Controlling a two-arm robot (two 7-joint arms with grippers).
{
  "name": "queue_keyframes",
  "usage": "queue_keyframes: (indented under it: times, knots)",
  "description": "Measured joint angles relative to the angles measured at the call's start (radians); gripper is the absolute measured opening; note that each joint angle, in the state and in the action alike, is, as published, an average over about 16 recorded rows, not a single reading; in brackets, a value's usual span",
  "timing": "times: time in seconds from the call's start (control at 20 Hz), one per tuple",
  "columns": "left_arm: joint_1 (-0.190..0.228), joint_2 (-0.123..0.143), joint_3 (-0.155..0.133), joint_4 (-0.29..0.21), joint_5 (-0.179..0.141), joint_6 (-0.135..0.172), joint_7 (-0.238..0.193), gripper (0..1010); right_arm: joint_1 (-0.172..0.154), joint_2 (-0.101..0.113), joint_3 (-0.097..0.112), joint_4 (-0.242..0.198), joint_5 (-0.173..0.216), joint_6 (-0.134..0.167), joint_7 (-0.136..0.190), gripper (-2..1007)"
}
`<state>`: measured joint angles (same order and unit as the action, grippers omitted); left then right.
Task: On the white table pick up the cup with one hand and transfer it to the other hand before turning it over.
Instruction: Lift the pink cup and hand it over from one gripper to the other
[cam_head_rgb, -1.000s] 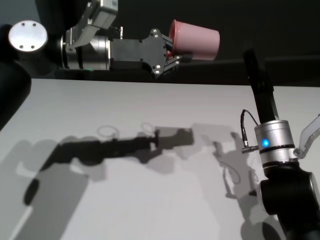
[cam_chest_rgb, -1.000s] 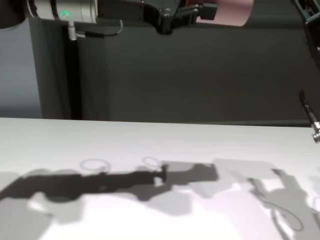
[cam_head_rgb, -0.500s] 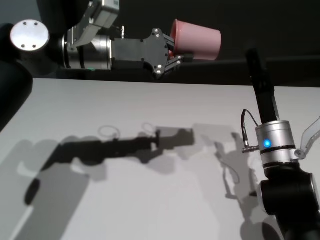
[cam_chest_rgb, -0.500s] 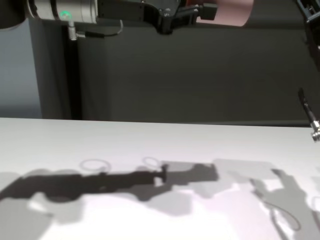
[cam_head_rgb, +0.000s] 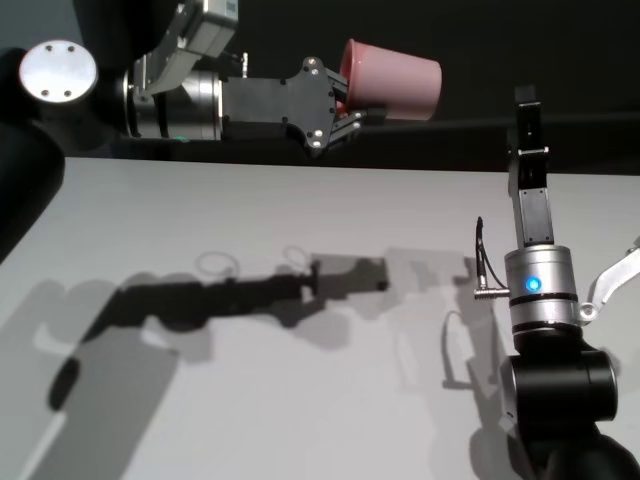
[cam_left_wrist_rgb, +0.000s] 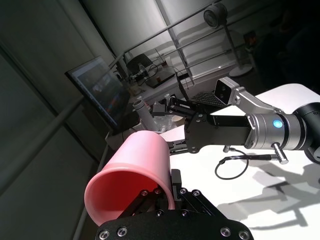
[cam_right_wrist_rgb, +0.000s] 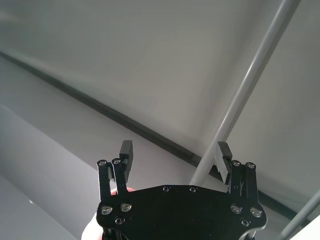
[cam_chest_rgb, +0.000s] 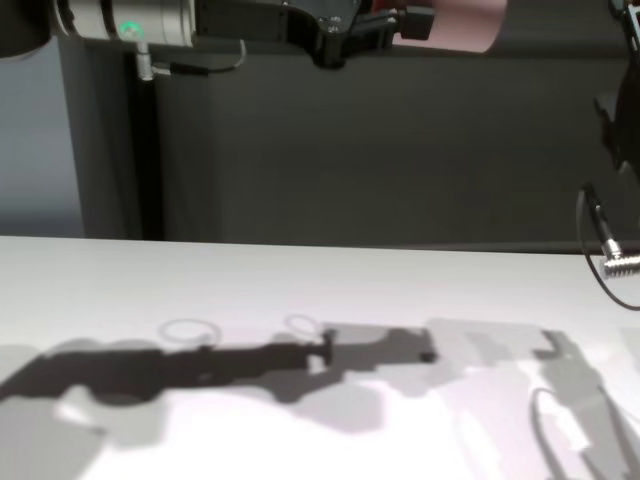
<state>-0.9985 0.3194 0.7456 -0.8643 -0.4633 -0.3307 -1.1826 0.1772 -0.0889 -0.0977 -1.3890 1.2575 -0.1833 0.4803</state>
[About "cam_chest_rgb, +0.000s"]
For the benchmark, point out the black frame post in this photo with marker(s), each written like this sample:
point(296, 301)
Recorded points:
point(142, 160)

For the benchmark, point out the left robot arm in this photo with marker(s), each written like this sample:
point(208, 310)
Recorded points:
point(150, 17)

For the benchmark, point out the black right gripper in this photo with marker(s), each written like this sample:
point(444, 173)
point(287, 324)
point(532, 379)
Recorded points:
point(630, 115)

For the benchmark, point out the pink plastic cup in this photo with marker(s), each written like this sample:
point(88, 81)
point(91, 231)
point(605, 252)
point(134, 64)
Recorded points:
point(465, 25)

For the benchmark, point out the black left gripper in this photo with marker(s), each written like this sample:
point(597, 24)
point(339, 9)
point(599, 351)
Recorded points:
point(280, 17)

